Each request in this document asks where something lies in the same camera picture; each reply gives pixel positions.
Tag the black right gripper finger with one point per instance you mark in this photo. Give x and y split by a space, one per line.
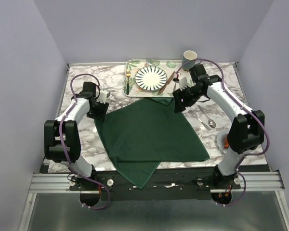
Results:
178 94
180 105

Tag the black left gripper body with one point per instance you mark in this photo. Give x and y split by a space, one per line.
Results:
97 109

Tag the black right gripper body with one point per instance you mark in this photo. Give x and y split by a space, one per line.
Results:
190 95

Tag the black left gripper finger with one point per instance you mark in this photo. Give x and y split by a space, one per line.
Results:
104 108
92 113

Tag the dark green cloth napkin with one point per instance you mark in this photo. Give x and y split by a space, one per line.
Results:
140 136

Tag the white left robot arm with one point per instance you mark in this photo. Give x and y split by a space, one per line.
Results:
61 136

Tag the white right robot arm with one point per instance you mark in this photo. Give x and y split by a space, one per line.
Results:
247 129

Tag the silver fork on table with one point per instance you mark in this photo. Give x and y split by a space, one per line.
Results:
195 115

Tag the silver spoon on tray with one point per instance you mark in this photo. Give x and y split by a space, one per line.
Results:
174 85

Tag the leaf-patterned serving tray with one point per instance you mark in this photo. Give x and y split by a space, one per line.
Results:
134 65

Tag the striped white round plate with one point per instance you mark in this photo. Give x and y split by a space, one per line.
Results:
151 78

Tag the silver spoon on table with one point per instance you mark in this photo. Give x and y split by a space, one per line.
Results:
211 122

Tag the green ceramic mug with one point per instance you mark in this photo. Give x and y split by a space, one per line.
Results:
188 60

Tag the white saucer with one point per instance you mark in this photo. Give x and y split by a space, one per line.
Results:
219 140

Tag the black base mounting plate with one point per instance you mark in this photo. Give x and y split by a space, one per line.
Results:
202 183

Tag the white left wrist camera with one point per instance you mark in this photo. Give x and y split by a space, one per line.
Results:
103 95

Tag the gold fork green handle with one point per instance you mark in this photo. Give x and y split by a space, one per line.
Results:
128 75

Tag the aluminium frame rail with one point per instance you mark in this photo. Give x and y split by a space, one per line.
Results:
262 183

